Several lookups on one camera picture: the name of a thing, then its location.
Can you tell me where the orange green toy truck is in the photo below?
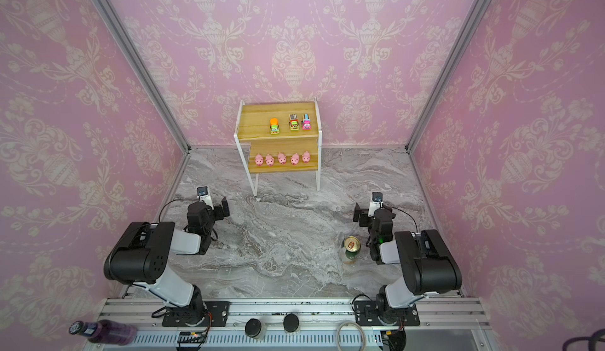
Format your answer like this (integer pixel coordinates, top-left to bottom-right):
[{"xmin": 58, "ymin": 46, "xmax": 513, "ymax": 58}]
[{"xmin": 269, "ymin": 118, "xmax": 280, "ymax": 135}]

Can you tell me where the pink blue toy truck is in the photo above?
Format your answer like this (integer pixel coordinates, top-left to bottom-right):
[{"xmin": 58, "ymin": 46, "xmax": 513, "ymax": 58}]
[{"xmin": 301, "ymin": 114, "xmax": 312, "ymax": 130}]

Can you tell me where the green truck with grille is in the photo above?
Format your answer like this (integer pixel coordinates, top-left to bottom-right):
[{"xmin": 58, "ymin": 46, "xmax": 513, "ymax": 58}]
[{"xmin": 289, "ymin": 114, "xmax": 300, "ymax": 131}]

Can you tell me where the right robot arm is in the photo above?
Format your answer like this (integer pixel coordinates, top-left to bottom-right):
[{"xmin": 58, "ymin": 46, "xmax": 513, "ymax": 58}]
[{"xmin": 351, "ymin": 200, "xmax": 463, "ymax": 328}]

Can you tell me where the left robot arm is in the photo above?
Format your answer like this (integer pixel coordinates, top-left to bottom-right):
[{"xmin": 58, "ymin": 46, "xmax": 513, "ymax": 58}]
[{"xmin": 104, "ymin": 193, "xmax": 230, "ymax": 327}]

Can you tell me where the green can gold lid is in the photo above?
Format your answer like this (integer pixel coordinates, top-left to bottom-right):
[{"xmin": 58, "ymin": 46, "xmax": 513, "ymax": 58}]
[{"xmin": 340, "ymin": 235, "xmax": 362, "ymax": 264}]

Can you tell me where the black round knob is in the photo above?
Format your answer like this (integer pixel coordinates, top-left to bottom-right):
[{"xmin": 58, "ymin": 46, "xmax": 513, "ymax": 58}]
[
  {"xmin": 244, "ymin": 318, "xmax": 266, "ymax": 340},
  {"xmin": 283, "ymin": 313, "xmax": 300, "ymax": 334}
]

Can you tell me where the purple drink bottle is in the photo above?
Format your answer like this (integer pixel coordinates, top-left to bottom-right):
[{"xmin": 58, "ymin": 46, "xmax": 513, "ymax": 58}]
[{"xmin": 69, "ymin": 319, "xmax": 138, "ymax": 346}]

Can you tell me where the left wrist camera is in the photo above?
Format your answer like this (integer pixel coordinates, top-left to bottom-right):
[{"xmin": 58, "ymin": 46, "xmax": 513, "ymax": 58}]
[{"xmin": 196, "ymin": 186, "xmax": 214, "ymax": 208}]

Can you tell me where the wooden two-tier shelf white frame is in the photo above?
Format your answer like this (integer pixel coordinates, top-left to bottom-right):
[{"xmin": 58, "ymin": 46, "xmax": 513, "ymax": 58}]
[{"xmin": 233, "ymin": 100, "xmax": 323, "ymax": 196}]

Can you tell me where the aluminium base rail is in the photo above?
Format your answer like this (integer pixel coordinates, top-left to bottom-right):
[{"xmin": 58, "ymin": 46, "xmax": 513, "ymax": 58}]
[{"xmin": 96, "ymin": 296, "xmax": 493, "ymax": 333}]

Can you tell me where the coiled white cable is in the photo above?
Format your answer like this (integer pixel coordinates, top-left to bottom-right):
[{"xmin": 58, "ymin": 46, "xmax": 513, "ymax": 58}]
[{"xmin": 335, "ymin": 321, "xmax": 366, "ymax": 351}]

